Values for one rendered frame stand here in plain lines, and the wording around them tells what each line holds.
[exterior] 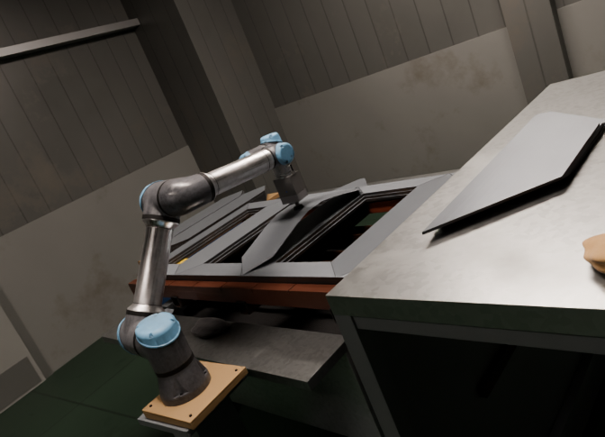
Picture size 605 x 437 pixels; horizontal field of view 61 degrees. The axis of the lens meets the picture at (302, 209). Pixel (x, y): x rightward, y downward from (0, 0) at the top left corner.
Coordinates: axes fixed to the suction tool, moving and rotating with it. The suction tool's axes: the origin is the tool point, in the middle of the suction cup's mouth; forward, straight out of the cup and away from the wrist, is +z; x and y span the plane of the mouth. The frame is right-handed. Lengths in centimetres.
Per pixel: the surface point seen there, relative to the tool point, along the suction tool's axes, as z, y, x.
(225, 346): 24, 8, 53
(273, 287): 9.3, -13.1, 42.3
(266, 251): 4.2, 0.0, 25.5
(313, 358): 24, -32, 57
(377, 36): -48, 74, -269
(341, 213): 7.9, -10.7, -10.1
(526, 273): -13, -103, 82
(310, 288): 9, -29, 44
